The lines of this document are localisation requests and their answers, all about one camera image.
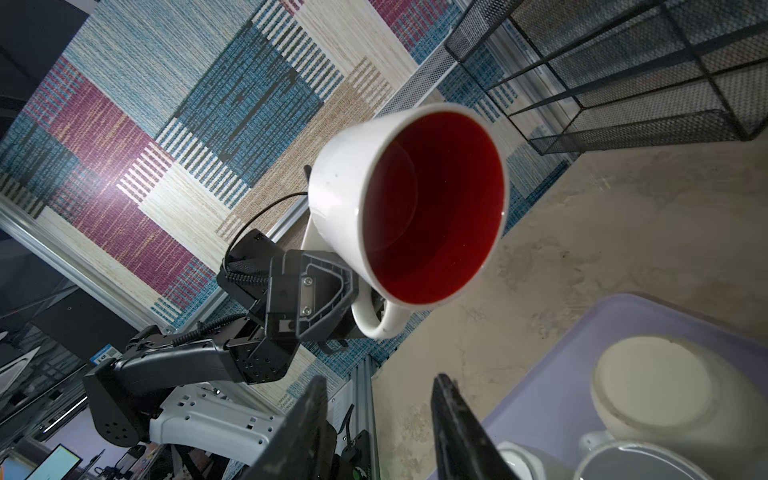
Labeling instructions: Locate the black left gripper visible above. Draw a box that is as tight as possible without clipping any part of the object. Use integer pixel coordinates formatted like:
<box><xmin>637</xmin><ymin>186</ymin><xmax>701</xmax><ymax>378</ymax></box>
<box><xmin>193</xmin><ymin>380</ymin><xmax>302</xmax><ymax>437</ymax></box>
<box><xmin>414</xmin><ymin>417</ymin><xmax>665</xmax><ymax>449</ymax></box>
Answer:
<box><xmin>216</xmin><ymin>229</ymin><xmax>359</xmax><ymax>384</ymax></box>

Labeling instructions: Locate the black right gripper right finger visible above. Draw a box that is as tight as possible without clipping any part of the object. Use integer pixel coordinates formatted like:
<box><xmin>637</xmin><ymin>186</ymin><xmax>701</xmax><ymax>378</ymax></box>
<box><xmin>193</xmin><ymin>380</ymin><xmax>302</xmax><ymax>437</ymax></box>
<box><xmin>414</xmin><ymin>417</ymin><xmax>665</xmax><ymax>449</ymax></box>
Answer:
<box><xmin>431</xmin><ymin>373</ymin><xmax>517</xmax><ymax>480</ymax></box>

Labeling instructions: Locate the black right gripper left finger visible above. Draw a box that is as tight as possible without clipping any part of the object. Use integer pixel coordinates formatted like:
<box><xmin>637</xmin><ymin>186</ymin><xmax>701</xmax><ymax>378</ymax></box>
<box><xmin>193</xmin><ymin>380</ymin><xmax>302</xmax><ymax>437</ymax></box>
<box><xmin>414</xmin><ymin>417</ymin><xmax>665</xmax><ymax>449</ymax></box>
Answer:
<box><xmin>242</xmin><ymin>376</ymin><xmax>336</xmax><ymax>480</ymax></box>

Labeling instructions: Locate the white ceramic mug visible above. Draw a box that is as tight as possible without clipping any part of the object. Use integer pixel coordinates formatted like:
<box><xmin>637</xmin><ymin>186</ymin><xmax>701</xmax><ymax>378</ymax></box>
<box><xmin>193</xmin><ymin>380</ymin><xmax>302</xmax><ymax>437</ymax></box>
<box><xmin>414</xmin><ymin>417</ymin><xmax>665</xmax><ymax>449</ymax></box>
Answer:
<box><xmin>308</xmin><ymin>103</ymin><xmax>509</xmax><ymax>340</ymax></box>

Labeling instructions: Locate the white patterned mug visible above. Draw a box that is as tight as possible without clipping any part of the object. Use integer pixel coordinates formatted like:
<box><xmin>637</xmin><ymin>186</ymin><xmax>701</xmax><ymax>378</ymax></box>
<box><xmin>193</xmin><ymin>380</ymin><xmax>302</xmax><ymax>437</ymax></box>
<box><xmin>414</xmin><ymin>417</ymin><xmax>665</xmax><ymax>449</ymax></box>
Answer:
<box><xmin>496</xmin><ymin>441</ymin><xmax>574</xmax><ymax>480</ymax></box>

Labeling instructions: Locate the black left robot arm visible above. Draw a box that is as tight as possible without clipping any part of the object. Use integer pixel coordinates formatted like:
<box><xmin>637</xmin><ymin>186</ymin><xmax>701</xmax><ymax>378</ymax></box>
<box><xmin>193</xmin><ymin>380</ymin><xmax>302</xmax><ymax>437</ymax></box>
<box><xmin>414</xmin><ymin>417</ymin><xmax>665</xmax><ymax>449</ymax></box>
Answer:
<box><xmin>83</xmin><ymin>230</ymin><xmax>359</xmax><ymax>465</ymax></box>

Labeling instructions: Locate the grey ceramic mug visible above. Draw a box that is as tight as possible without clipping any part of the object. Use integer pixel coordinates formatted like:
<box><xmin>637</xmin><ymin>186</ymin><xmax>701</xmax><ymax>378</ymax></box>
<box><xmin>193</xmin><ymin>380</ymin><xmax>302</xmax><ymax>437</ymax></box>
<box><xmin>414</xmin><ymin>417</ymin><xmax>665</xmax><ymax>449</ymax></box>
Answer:
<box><xmin>574</xmin><ymin>441</ymin><xmax>712</xmax><ymax>480</ymax></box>

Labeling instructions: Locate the cream speckled mug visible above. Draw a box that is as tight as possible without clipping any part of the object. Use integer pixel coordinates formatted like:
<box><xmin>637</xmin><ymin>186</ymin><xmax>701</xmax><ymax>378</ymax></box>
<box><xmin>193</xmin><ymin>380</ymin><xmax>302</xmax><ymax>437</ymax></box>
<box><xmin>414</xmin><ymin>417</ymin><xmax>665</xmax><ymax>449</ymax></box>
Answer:
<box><xmin>590</xmin><ymin>335</ymin><xmax>767</xmax><ymax>479</ymax></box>

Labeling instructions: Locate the lavender plastic tray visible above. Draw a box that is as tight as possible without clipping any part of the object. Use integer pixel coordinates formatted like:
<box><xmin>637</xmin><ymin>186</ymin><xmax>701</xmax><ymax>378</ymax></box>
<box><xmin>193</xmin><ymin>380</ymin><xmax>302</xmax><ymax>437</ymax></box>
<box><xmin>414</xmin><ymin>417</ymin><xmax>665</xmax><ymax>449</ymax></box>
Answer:
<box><xmin>482</xmin><ymin>294</ymin><xmax>767</xmax><ymax>472</ymax></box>

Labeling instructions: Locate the computer monitor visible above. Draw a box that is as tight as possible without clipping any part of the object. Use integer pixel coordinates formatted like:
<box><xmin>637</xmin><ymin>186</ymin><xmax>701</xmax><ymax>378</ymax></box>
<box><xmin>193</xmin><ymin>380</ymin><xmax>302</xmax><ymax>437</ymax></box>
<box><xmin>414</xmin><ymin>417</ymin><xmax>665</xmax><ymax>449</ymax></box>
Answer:
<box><xmin>26</xmin><ymin>444</ymin><xmax>82</xmax><ymax>480</ymax></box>

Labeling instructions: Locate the white wire mesh basket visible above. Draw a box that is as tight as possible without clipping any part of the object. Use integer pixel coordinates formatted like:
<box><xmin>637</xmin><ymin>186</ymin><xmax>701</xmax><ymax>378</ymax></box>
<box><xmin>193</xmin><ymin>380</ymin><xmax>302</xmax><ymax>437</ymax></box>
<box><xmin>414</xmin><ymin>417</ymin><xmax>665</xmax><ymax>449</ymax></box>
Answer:
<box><xmin>375</xmin><ymin>40</ymin><xmax>457</xmax><ymax>118</ymax></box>

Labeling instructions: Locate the black wire mesh shelf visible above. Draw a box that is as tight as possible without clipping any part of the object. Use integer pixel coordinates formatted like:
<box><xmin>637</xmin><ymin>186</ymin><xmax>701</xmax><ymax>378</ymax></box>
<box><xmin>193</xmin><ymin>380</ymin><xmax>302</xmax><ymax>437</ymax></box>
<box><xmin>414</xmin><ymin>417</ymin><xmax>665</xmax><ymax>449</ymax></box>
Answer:
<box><xmin>445</xmin><ymin>1</ymin><xmax>767</xmax><ymax>154</ymax></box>

